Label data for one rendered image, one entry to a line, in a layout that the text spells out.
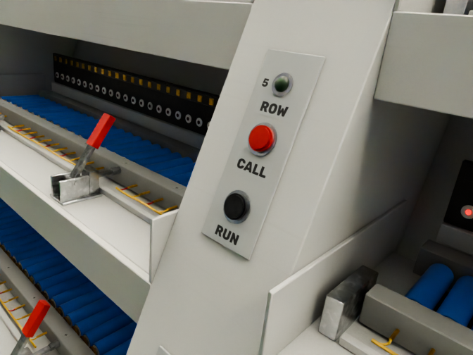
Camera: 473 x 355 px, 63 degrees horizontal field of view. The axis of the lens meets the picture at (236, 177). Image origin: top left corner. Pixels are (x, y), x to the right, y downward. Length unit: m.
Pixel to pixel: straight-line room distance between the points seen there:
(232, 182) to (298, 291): 0.07
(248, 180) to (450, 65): 0.12
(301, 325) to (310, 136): 0.11
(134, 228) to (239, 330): 0.15
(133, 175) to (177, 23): 0.16
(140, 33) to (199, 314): 0.24
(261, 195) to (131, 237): 0.15
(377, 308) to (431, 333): 0.03
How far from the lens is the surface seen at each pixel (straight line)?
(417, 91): 0.22
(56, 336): 0.50
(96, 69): 0.68
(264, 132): 0.23
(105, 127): 0.40
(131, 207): 0.37
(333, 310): 0.25
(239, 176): 0.24
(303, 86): 0.23
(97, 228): 0.35
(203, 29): 0.31
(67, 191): 0.40
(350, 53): 0.23
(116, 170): 0.42
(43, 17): 0.54
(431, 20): 0.22
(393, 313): 0.26
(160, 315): 0.28
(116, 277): 0.32
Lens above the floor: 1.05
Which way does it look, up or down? 3 degrees down
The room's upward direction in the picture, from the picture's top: 20 degrees clockwise
